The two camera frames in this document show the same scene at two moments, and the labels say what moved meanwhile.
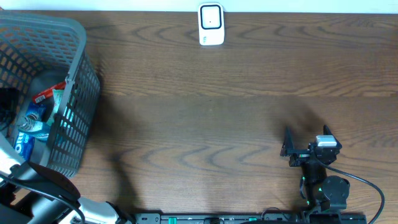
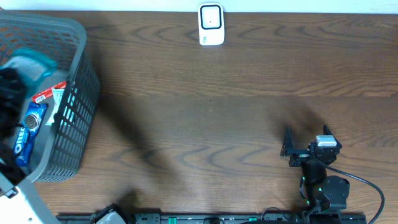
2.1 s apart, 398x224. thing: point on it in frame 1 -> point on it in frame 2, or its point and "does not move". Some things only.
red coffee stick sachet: x=40 y=96 does not move
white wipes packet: x=58 y=94 does not move
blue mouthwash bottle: x=35 y=127 -> x=32 y=66
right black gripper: x=288 y=149 does not move
